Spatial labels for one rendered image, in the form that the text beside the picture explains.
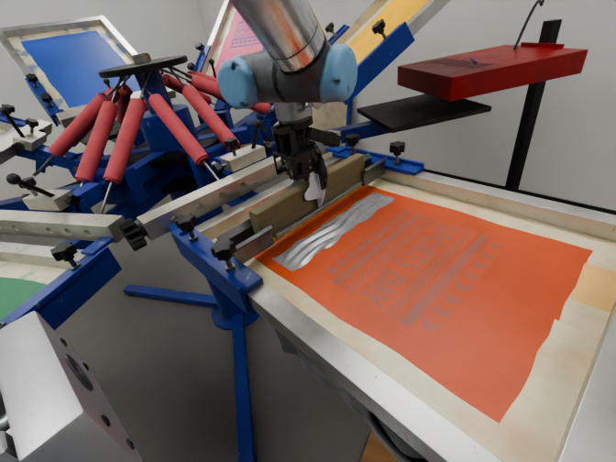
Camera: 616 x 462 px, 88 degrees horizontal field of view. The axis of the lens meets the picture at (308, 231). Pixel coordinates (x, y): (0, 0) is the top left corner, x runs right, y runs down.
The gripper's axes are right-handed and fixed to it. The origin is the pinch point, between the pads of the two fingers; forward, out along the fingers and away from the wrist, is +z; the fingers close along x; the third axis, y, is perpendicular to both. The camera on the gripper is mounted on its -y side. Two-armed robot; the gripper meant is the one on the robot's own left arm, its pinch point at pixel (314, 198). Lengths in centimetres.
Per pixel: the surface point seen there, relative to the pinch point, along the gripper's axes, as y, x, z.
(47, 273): 56, -38, 5
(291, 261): 16.4, 8.7, 4.7
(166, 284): 21, -144, 101
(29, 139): 43, -104, -14
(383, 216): -9.2, 13.7, 5.3
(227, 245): 27.2, 5.9, -5.2
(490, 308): 3.6, 43.5, 5.3
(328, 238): 5.6, 9.3, 5.0
